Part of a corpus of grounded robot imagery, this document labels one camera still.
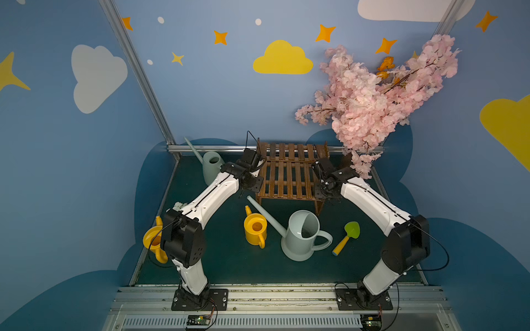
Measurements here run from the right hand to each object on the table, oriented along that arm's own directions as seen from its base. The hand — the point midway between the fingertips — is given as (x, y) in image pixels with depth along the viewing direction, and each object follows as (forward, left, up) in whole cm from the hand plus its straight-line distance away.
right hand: (326, 190), depth 88 cm
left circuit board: (-48, +47, -16) cm, 69 cm away
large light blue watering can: (-24, +12, +5) cm, 27 cm away
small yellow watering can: (-18, +29, -4) cm, 34 cm away
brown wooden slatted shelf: (+10, +17, -1) cm, 19 cm away
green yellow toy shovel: (-11, -13, -14) cm, 22 cm away
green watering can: (+14, +54, 0) cm, 55 cm away
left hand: (+2, +31, +3) cm, 32 cm away
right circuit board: (-44, -14, -17) cm, 50 cm away
